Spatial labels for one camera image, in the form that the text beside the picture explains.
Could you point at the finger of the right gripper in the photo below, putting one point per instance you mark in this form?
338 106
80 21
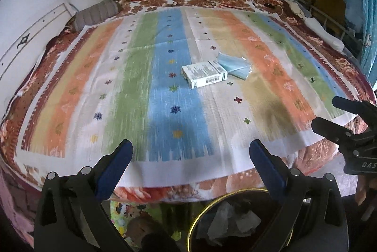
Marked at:
364 109
333 132

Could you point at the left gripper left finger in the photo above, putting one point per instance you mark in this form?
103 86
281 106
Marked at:
99 182

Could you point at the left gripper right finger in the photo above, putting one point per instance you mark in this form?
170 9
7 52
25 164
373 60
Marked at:
283 184

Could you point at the person's right hand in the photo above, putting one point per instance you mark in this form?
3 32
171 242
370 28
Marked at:
364 184

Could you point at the floral red blanket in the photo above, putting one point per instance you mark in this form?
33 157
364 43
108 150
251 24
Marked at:
309 159

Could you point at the black bin with gold rim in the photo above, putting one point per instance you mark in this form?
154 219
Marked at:
245 220

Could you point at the pink cloth pile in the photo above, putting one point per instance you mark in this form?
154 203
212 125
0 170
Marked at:
18 217

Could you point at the blue patterned fabric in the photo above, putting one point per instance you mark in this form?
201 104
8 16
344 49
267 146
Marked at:
361 16

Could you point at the light blue face mask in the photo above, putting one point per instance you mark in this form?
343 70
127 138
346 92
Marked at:
236 66

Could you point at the colourful striped bed cover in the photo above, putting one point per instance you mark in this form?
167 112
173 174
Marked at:
122 80

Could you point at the white medicine box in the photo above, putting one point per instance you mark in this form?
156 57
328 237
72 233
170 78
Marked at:
203 74

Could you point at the grey striped pillow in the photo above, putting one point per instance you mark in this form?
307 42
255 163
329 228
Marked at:
96 14

